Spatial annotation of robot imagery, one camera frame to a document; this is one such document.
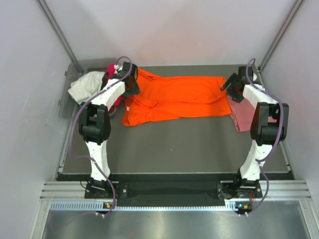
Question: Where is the orange t shirt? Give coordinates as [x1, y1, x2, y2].
[122, 69, 231, 126]

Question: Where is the dark green t shirt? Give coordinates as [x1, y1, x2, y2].
[100, 73, 108, 91]

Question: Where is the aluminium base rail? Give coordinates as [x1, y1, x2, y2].
[40, 180, 312, 201]

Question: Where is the magenta t shirt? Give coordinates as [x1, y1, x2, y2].
[105, 64, 124, 115]

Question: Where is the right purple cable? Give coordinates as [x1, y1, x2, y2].
[245, 58, 285, 217]

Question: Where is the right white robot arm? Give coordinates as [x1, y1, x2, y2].
[218, 65, 289, 199]

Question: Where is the aluminium frame post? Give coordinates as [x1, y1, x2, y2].
[36, 0, 84, 74]
[257, 0, 306, 72]

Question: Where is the purple cable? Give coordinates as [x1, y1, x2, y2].
[245, 58, 285, 217]
[49, 56, 133, 230]

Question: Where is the grey plastic bin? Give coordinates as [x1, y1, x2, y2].
[59, 57, 117, 120]

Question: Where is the slotted grey cable duct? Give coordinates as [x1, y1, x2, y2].
[49, 200, 252, 212]

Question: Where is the right aluminium frame post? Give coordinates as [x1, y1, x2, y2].
[257, 0, 306, 72]

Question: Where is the white t shirt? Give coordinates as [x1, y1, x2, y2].
[68, 71, 105, 105]

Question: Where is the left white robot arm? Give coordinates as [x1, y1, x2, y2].
[78, 62, 140, 199]

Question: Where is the folded pink t shirt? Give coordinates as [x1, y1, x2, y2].
[228, 96, 277, 133]

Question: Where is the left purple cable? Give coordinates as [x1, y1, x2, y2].
[49, 56, 133, 230]

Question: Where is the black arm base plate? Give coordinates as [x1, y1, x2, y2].
[84, 173, 262, 206]

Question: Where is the left aluminium frame post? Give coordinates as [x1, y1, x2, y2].
[36, 0, 84, 74]

